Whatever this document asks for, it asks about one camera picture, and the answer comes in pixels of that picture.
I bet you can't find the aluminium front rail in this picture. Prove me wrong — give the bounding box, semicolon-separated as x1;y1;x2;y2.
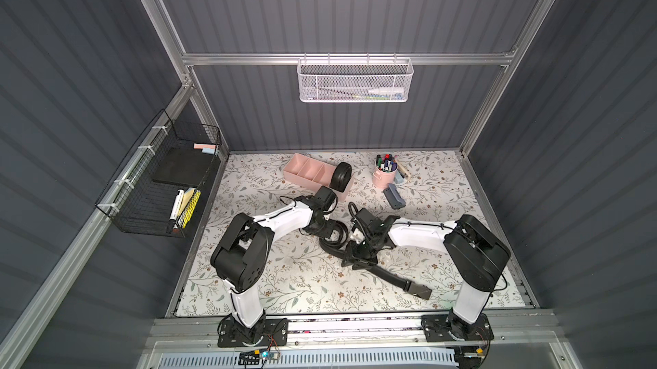
145;308;565;351

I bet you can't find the yellow marker in basket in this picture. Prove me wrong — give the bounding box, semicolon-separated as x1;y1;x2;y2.
176;188;201;230

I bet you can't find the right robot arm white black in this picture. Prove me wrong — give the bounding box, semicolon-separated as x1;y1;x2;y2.
343;202;511;328

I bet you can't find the black wire wall basket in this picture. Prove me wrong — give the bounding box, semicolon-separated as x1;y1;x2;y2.
96;111;222;238

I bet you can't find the white wire mesh basket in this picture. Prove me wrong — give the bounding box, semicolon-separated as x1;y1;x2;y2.
296;56;414;103

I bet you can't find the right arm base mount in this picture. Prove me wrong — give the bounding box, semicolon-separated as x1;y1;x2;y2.
420;312;494;343

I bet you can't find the grey blue stapler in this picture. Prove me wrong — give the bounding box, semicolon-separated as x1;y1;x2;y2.
383;184;407;210

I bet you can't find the pink compartment storage box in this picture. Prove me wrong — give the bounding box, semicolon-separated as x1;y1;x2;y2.
282;154;354;201

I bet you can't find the black belt with end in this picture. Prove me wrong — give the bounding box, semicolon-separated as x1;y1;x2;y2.
318;220;432;300

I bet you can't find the long black belt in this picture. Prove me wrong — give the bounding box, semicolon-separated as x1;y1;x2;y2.
330;162;352;192

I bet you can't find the pink pen cup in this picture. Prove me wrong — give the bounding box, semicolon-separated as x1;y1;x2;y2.
372;154;398;189

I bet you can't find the white perforated front panel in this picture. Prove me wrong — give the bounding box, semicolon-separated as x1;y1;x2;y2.
155;347;460;368

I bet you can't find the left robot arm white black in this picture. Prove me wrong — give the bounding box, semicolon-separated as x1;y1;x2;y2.
210;186;338;330

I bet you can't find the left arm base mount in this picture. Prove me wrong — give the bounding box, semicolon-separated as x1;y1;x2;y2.
217;315;289;348

